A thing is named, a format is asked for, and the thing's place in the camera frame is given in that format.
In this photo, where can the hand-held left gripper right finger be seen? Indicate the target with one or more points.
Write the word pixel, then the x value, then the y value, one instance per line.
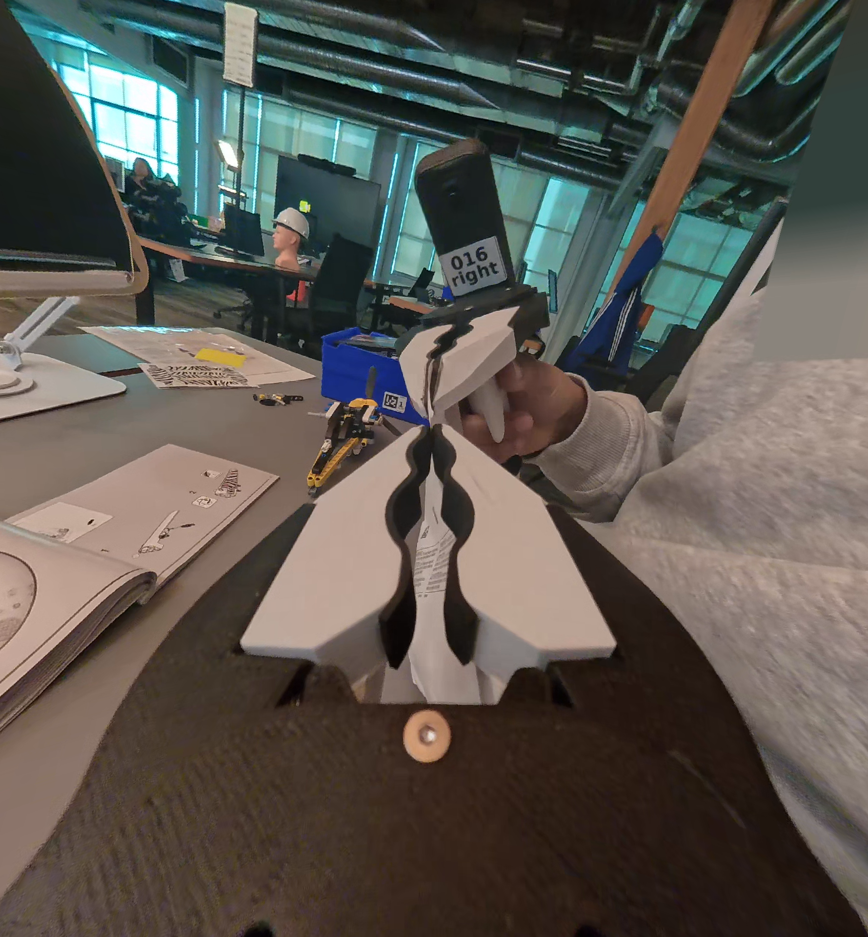
pixel 536 571

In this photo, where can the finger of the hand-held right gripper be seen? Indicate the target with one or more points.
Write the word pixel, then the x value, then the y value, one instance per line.
pixel 417 366
pixel 478 359

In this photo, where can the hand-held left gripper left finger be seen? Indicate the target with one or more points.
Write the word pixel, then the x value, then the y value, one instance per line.
pixel 331 571

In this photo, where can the blue plastic bin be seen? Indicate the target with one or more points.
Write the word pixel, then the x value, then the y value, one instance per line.
pixel 353 373

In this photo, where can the small white paper bag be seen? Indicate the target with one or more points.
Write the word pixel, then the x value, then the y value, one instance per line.
pixel 434 571

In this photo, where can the yellow black toy brick helicopter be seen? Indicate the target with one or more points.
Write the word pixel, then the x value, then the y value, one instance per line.
pixel 338 446

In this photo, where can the person's right hand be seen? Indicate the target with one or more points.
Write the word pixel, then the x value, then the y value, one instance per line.
pixel 543 410

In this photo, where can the black office chair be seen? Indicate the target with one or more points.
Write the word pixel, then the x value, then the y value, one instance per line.
pixel 342 285

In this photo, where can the large black monitor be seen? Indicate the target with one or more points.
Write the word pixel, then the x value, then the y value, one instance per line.
pixel 338 190

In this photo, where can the blue striped jacket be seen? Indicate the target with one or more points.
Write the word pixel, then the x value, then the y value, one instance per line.
pixel 624 307

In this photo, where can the mannequin head with hard hat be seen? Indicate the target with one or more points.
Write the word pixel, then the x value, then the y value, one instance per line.
pixel 291 234

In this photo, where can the open instruction booklet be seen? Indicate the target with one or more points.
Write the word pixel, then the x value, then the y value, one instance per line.
pixel 170 505

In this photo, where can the yellow paper card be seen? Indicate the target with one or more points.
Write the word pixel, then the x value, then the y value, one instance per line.
pixel 221 358

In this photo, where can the small black computer monitor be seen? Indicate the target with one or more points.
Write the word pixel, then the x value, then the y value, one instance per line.
pixel 243 230

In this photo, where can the background wooden desk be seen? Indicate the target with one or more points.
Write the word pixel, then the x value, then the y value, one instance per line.
pixel 207 256

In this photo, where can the sticker sheet with yellow label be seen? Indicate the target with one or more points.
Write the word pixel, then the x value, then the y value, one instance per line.
pixel 148 340

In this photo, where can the white paper sign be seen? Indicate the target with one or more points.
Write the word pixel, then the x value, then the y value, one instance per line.
pixel 240 44

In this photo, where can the person's grey hoodie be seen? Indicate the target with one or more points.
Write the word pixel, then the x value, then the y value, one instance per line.
pixel 807 695

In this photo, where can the wooden support post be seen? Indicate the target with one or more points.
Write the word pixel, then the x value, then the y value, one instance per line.
pixel 697 132

